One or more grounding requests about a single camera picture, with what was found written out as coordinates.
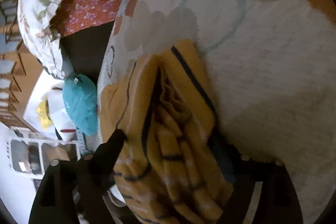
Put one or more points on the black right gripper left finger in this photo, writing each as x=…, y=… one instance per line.
x=54, y=201

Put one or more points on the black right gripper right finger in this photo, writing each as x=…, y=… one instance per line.
x=278, y=201

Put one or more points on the yellow striped knit sweater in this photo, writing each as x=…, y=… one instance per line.
x=165, y=171

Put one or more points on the white window-front cabinet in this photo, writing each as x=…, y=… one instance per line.
x=30, y=154

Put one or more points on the white and yellow bag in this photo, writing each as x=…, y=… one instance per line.
x=46, y=112

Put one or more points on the teal pillow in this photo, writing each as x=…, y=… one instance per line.
x=80, y=101

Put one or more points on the grey folded garment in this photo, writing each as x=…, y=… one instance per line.
x=67, y=66

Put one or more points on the wooden chair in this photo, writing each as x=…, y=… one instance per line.
x=19, y=70

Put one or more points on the white heart-patterned quilted blanket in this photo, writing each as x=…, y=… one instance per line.
x=271, y=65

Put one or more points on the white floral ruffled fabric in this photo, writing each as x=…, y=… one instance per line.
x=34, y=21

